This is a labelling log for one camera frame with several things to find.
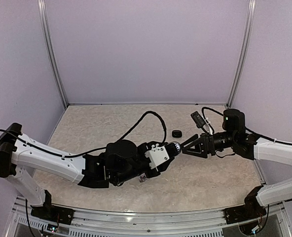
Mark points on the right aluminium corner post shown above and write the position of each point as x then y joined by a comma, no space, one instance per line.
243,52

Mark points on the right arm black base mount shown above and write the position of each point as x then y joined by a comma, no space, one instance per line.
249,210

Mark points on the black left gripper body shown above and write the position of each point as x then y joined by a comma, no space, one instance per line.
144,146

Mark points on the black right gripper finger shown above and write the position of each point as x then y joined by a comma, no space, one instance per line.
198,150
192,141

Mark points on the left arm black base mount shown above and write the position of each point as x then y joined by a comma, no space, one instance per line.
48,211

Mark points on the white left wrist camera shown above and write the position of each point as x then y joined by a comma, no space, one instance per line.
159,154

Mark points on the aluminium corner post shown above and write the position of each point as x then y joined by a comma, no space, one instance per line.
243,52
50,51

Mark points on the black earbud charging case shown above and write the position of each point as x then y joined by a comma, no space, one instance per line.
177,134

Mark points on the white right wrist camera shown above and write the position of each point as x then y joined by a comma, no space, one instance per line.
202,123

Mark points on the aluminium front rail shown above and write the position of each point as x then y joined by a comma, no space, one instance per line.
98,223

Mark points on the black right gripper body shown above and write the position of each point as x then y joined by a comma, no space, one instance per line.
210,143

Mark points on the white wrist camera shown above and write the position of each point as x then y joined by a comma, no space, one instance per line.
159,154
202,123

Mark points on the left aluminium corner post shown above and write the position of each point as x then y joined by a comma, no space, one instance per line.
50,51

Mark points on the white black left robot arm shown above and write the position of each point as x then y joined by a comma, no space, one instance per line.
119,162

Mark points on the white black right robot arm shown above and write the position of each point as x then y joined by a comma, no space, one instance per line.
246,144

